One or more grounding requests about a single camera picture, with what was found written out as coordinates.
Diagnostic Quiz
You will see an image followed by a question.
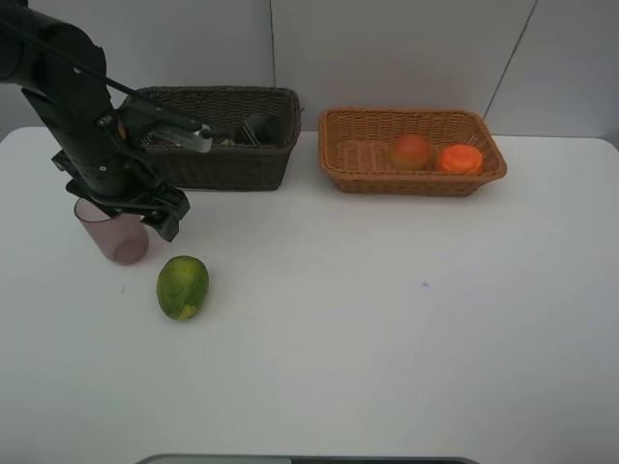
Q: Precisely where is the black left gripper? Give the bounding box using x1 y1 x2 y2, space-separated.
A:
50 110 190 243

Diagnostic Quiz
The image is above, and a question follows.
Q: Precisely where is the translucent purple plastic cup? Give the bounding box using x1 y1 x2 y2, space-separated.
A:
74 199 150 265

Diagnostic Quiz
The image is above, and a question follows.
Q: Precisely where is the green mango fruit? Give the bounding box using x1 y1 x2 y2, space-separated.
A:
156 255 210 321

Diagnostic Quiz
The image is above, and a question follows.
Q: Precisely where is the black pump bottle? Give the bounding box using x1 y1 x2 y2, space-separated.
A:
233 113 284 146

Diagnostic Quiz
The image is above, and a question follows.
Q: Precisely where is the red orange peach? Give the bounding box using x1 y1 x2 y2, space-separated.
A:
390 134 433 171

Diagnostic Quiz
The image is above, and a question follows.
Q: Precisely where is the orange tangerine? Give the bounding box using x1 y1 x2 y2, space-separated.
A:
435 144 484 174

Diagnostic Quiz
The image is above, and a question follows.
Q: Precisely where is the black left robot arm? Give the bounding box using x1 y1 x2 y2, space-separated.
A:
1 1 197 242

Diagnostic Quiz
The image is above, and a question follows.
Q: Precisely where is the dark brown wicker basket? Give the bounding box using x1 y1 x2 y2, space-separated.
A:
138 86 301 191

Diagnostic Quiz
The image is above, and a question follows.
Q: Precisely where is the orange wicker basket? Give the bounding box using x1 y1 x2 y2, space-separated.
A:
318 107 507 197

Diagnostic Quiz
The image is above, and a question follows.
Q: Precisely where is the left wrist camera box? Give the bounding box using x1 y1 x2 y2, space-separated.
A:
120 99 213 153

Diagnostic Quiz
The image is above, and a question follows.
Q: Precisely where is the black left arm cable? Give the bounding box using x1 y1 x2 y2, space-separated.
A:
0 14 214 141

